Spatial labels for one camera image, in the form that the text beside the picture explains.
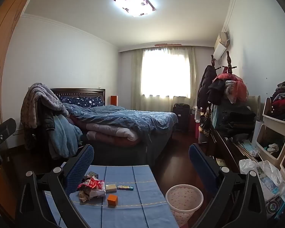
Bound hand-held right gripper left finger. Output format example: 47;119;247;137
15;144;95;228

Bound light blue fleece blanket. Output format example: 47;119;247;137
47;115;83;159

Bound white air conditioner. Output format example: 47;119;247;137
213;31;231;60

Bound wooden coat rack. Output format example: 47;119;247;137
210;51;237;75

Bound wooden wardrobe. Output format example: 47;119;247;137
0;0;42;219

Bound stack of folded clothes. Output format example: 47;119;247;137
270;81;285;121

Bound blue patterned duvet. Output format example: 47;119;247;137
63;103;178;143

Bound black folded clothes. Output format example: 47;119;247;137
222;107;256;131

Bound black suitcase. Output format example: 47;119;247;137
173;103;190;132

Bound printed cardboard box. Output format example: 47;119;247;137
266;195;285;219

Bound pink folded quilt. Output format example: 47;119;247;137
70;116;142;146

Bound dark wooden headboard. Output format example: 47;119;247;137
50;88;105;106

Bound beige tissue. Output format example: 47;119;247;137
79;191;100;203

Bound dark wooden dresser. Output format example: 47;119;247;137
199;121;259;174

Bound orange block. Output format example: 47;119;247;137
107;194;118;207

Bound black hanging coat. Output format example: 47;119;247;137
197;65;216;107

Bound white plastic bag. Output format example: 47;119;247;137
239;159;285;205

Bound star print blue pillow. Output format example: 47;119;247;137
58;96;105;107

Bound white dotted wastebasket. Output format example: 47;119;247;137
165;184;204;225

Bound square ceiling light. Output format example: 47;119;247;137
112;0;156;17

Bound red snack wrapper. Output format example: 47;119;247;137
77;176;106;192

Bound sheer cream curtain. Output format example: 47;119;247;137
131;46;197;111

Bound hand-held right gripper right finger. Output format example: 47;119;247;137
189;143;268;228

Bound blue striped tablecloth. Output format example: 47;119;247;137
44;165;180;228

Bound dark snack wrapper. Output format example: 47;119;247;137
78;185;93;196

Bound bed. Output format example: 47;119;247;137
50;88;178;169

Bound teal bag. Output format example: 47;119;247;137
211;104;222;129

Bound dark jacket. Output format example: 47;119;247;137
38;109;56;132

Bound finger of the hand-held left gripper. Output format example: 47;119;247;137
0;118;17;148

